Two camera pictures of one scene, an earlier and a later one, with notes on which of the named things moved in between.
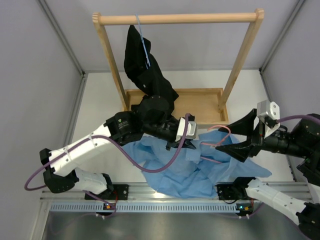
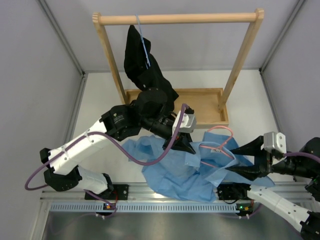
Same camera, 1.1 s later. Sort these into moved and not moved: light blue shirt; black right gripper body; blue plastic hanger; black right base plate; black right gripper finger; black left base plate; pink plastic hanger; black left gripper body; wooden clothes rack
Moved: black right gripper finger; pink plastic hanger; black right gripper body
Not moved: blue plastic hanger; light blue shirt; black right base plate; black left base plate; wooden clothes rack; black left gripper body
